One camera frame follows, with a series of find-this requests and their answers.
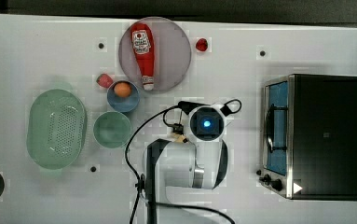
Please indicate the blue bowl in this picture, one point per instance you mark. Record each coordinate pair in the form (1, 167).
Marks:
(123, 105)

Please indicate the red ketchup bottle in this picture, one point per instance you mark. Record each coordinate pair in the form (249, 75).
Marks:
(143, 47)

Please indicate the green mug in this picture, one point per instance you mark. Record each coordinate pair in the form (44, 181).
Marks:
(112, 129)

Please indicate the orange ball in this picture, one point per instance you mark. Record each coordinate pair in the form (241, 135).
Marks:
(122, 89)

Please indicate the green perforated colander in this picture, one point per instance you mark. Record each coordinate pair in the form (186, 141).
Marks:
(56, 129)

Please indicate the grey round plate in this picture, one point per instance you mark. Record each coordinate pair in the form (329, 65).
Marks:
(172, 54)

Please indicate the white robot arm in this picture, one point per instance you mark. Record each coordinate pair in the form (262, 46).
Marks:
(200, 162)

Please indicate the black toaster oven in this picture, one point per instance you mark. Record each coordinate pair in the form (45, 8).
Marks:
(309, 137)

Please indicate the red strawberry near bowl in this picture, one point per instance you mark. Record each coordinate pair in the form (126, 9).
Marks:
(104, 81)

